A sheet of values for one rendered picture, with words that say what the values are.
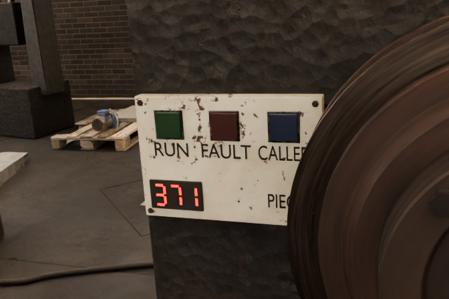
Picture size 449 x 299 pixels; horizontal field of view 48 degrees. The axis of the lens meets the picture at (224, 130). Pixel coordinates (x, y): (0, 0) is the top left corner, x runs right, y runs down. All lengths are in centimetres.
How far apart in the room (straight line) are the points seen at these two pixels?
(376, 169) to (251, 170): 24
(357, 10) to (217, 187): 30
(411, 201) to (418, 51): 14
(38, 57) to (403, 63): 538
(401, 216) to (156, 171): 39
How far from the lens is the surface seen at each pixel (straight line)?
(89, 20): 773
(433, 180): 45
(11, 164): 467
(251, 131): 67
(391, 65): 50
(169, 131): 71
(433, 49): 50
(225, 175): 70
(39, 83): 582
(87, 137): 509
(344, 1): 65
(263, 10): 67
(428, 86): 49
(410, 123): 49
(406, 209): 45
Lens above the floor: 137
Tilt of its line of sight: 15 degrees down
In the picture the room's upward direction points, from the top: 3 degrees counter-clockwise
